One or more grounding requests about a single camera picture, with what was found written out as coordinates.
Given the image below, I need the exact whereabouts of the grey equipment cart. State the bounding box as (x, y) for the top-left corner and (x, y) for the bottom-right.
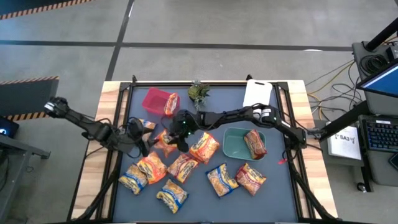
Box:
(320, 40), (398, 192)

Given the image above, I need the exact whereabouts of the black pole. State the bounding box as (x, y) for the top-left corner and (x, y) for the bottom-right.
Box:
(364, 24), (398, 52)

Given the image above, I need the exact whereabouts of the red Maruchan ramen pack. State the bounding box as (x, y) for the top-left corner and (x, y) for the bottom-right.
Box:
(234, 162), (267, 197)
(167, 152), (200, 184)
(243, 129), (268, 161)

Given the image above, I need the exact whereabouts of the black device with blue light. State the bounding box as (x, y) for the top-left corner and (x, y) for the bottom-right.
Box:
(0, 116), (20, 139)

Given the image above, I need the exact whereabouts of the black phone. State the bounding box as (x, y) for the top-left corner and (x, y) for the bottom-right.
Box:
(387, 152), (398, 172)

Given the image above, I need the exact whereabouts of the potted succulent plant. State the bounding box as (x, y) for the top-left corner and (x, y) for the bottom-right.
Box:
(187, 80), (211, 111)

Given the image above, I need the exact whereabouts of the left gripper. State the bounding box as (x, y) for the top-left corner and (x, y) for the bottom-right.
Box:
(124, 121), (159, 157)

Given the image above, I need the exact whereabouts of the coiled black cable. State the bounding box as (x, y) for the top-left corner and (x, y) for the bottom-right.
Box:
(359, 54), (389, 74)

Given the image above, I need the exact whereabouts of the red plastic bin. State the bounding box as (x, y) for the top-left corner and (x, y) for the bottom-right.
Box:
(142, 87), (181, 116)

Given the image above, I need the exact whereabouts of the blue Maruchan ramen pack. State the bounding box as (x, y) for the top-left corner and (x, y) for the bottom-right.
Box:
(155, 179), (189, 215)
(118, 163), (149, 196)
(205, 162), (240, 198)
(139, 119), (157, 131)

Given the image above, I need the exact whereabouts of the green plastic bin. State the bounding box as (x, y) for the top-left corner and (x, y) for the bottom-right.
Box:
(222, 126), (267, 162)

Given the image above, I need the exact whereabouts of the black backlit keyboard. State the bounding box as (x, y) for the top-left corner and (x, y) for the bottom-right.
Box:
(362, 118), (398, 153)

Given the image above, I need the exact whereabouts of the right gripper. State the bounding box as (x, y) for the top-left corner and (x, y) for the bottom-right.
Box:
(167, 109), (200, 153)

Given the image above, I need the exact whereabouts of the grey metal desk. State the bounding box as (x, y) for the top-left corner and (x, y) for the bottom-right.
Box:
(0, 133), (52, 224)

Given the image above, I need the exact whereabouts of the white SA3 paper sign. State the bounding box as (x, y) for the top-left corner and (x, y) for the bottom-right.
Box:
(328, 126), (363, 161)

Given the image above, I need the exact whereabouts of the computer monitor blue screen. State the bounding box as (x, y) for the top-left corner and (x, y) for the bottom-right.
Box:
(356, 58), (398, 99)

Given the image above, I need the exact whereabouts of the orange Maruchan ramen pack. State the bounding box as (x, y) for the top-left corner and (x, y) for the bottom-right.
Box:
(136, 151), (168, 185)
(164, 92), (180, 116)
(154, 129), (178, 159)
(188, 131), (220, 165)

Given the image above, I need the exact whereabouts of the black diagonal beam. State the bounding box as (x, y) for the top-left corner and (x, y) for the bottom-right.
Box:
(318, 100), (373, 141)

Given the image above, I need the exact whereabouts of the white plastic bin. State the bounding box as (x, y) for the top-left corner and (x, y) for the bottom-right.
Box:
(242, 79), (274, 108)

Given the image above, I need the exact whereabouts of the black hazard-striped floor mat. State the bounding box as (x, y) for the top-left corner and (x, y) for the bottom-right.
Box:
(0, 76), (60, 122)
(0, 0), (94, 20)

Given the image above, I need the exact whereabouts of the yellow floor cable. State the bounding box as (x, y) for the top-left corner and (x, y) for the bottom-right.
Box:
(306, 60), (355, 125)

